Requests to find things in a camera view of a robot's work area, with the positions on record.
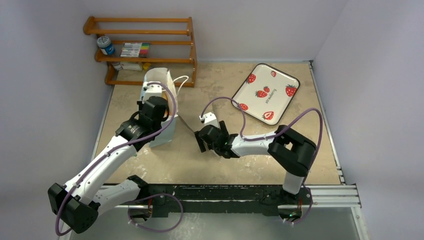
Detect wooden shelf rack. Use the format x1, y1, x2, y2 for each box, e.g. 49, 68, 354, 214
83, 16, 198, 88

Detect coloured marker pen box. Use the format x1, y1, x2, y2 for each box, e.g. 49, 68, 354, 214
120, 42, 151, 58

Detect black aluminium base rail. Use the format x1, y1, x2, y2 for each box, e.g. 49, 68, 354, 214
112, 183, 361, 221

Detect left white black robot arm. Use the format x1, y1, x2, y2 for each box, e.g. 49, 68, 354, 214
47, 96, 173, 237

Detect yellow small block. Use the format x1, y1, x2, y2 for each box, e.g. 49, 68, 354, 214
142, 62, 152, 72

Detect white blue paper bag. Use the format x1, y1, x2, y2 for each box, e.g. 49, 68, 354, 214
137, 67, 189, 148

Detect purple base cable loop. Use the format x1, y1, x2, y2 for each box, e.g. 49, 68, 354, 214
127, 191, 184, 233

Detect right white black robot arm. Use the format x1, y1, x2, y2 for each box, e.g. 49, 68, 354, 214
194, 121, 317, 204

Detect metal tongs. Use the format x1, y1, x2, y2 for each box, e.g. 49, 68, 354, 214
178, 115, 195, 135

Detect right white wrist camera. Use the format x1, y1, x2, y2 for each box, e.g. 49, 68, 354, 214
199, 112, 220, 129

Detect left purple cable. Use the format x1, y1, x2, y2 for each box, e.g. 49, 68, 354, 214
54, 81, 177, 237

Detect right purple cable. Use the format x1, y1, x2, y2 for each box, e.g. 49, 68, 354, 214
199, 96, 324, 183

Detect small white box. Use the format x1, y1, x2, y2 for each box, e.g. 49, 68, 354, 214
120, 61, 143, 71

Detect fake round bread bun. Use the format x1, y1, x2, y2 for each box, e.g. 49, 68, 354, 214
161, 93, 170, 122

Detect strawberry pattern tray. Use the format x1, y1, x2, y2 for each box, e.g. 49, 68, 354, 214
232, 63, 301, 126

